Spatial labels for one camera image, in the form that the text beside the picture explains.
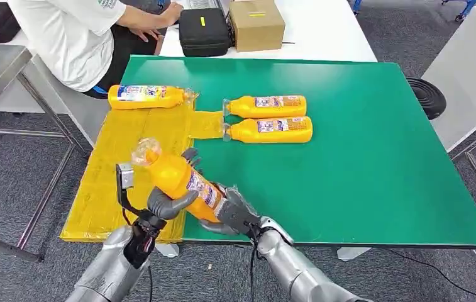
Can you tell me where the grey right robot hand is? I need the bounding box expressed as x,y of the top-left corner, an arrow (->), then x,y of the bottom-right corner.
197,185 -> 263,238

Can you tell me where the black floor cable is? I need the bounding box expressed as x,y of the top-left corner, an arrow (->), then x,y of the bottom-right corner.
387,248 -> 476,302

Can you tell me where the person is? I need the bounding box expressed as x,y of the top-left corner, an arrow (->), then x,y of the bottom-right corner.
6,0 -> 185,100

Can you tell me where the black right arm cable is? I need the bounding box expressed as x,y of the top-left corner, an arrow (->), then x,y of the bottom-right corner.
247,235 -> 263,302

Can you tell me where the black carry case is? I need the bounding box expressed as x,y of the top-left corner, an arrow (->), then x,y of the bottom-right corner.
178,8 -> 233,58

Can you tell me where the green table mat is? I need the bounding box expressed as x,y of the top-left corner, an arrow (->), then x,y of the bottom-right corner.
120,55 -> 476,250

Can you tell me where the white table foot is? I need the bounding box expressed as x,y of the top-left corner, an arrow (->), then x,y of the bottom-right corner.
336,247 -> 373,262
153,243 -> 180,259

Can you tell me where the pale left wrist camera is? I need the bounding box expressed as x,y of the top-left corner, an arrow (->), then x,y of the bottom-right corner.
115,162 -> 136,191

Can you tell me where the orange drink bottle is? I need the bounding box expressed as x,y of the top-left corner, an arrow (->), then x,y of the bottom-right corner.
131,138 -> 227,224
108,84 -> 197,111
222,94 -> 307,120
222,116 -> 314,145

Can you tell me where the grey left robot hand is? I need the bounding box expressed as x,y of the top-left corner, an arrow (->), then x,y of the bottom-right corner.
147,148 -> 204,221

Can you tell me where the black round stool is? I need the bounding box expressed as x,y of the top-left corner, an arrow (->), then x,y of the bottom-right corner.
406,76 -> 448,121

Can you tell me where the blue wheeled frame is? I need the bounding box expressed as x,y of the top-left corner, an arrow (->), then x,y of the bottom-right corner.
441,0 -> 476,23

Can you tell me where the brown cardboard box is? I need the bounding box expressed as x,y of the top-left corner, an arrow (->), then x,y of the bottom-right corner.
228,0 -> 286,53

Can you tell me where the white table with metal legs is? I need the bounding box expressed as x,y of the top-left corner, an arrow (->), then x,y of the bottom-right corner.
421,6 -> 476,272

